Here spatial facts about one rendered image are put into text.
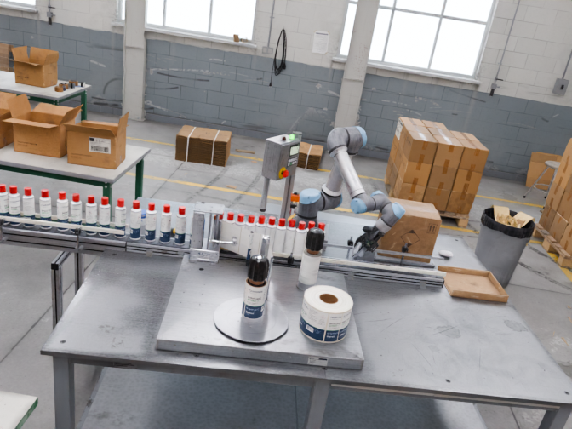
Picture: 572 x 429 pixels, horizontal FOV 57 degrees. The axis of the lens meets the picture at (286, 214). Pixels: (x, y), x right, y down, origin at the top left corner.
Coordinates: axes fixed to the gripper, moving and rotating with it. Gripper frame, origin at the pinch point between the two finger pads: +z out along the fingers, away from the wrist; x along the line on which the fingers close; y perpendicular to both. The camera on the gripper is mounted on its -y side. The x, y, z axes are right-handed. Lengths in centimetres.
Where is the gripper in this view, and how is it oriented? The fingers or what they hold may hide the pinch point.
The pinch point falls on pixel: (353, 254)
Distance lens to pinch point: 276.0
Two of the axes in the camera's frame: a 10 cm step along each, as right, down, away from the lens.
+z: -6.2, 7.2, 3.0
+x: 7.8, 5.6, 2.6
